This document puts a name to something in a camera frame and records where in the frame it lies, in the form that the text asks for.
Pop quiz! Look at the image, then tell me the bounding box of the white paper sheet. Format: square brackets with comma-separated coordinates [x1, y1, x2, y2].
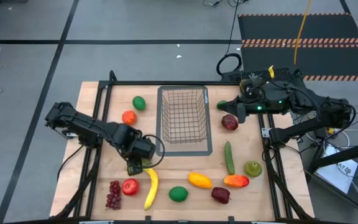
[317, 144, 358, 186]

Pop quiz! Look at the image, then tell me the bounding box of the dark red apple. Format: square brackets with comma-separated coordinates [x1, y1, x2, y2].
[221, 114, 239, 131]
[211, 187, 231, 205]

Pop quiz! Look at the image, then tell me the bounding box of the yellow mango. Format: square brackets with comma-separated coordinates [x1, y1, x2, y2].
[188, 172, 213, 190]

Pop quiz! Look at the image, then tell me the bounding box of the yellow hanging cable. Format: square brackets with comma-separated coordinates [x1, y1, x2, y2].
[293, 0, 313, 65]

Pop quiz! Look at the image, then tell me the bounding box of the yellow banana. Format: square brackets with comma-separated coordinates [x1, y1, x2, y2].
[144, 168, 160, 211]

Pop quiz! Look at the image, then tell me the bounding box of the purple grape bunch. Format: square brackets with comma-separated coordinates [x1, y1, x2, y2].
[105, 180, 122, 210]

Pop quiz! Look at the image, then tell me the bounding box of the black floor cable bundle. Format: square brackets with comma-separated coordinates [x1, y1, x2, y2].
[202, 0, 248, 9]

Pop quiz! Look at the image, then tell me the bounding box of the orange mini pumpkin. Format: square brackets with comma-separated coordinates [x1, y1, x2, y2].
[121, 110, 137, 126]

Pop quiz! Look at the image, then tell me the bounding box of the wire mesh basket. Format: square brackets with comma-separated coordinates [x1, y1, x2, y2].
[161, 88, 207, 144]

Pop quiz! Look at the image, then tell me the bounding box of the black perforated box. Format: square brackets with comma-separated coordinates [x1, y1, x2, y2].
[221, 67, 307, 83]

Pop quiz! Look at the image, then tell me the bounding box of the green cucumber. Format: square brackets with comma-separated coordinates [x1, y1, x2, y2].
[224, 141, 236, 175]

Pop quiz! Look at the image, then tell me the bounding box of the green pear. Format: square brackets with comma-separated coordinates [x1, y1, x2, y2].
[244, 160, 263, 178]

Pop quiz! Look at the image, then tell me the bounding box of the black metal table frame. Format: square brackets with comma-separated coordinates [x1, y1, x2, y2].
[50, 70, 315, 224]

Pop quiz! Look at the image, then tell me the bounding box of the red orange mango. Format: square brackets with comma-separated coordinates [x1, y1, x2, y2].
[223, 174, 250, 189]

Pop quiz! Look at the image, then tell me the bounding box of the bright red apple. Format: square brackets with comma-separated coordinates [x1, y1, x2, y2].
[121, 178, 140, 197]

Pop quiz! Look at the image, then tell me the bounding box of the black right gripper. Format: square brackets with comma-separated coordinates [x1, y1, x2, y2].
[223, 92, 263, 124]

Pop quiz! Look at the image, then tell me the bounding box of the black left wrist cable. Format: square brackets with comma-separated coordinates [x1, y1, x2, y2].
[140, 133, 166, 170]

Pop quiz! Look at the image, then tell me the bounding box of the large green lime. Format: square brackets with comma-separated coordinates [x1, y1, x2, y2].
[168, 185, 189, 203]

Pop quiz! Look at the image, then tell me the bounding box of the black hanging cable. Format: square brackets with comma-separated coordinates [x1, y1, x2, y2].
[216, 0, 244, 77]

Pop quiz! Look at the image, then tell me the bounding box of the black striped floor mat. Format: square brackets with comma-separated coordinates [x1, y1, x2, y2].
[237, 12, 358, 82]

